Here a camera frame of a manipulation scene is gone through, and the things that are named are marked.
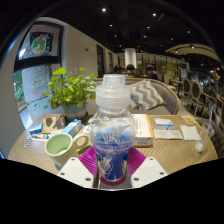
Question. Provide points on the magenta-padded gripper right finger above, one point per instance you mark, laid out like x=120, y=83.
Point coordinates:
x=148, y=170

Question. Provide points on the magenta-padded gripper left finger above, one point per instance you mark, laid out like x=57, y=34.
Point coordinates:
x=75, y=170

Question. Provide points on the clear blue-label drink bottle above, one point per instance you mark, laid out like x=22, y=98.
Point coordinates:
x=112, y=133

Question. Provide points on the pale green mug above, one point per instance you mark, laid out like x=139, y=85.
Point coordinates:
x=61, y=148

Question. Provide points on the white and orange box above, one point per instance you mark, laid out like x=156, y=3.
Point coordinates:
x=144, y=130

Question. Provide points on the white paper sheets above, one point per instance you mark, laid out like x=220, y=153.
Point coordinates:
x=168, y=134

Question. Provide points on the light blue carton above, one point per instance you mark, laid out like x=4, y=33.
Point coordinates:
x=71, y=128

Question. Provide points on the printed paper leaflet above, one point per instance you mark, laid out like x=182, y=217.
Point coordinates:
x=87, y=129

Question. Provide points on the white tube teal cap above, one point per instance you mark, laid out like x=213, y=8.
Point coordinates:
x=40, y=136

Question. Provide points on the small white blue box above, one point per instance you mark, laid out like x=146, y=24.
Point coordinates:
x=163, y=123

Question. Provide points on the pill blister pack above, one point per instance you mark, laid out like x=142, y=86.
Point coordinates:
x=27, y=141

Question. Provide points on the clear plastic cup with straw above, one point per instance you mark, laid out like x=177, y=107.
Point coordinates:
x=201, y=141

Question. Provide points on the yellow card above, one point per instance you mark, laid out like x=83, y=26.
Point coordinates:
x=189, y=119

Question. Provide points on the grey chevron pillow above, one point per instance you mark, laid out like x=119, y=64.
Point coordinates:
x=146, y=95

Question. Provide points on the green potted plant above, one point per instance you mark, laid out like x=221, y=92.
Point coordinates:
x=71, y=90

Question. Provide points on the group of round-back chairs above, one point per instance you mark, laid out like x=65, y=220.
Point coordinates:
x=196, y=95

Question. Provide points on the window with green stickers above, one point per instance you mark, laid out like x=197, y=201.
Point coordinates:
x=36, y=83

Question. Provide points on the person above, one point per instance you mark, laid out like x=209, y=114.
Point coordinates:
x=130, y=70
x=118, y=69
x=151, y=72

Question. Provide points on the white round column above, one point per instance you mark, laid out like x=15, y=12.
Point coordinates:
x=130, y=57

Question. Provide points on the group of ceiling lights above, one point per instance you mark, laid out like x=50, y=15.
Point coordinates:
x=154, y=15

